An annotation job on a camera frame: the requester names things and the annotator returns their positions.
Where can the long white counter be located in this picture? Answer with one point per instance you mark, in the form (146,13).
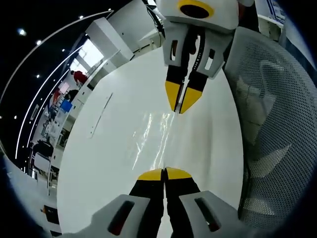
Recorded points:
(81,99)

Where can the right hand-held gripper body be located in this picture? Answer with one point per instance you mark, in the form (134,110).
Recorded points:
(223,15)

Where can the curved white ceiling light strip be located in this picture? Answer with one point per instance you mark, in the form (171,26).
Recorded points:
(37,111)

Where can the clear plastic food packaging bag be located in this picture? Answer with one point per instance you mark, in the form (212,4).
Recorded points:
(153,138)

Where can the blue box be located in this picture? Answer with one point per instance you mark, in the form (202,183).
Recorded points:
(66,106)

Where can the narrow white pillar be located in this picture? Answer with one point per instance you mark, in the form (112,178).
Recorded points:
(111,39)

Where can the white side cabinet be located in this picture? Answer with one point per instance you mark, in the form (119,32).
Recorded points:
(270,27)

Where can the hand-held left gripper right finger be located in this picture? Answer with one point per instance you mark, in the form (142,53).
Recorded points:
(183,205)

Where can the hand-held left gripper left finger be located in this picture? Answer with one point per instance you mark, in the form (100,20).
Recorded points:
(146,205)

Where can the grey ceiling arc rail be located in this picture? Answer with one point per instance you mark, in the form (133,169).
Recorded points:
(37,47)

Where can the black cabinet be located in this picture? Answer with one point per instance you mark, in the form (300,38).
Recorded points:
(50,214)

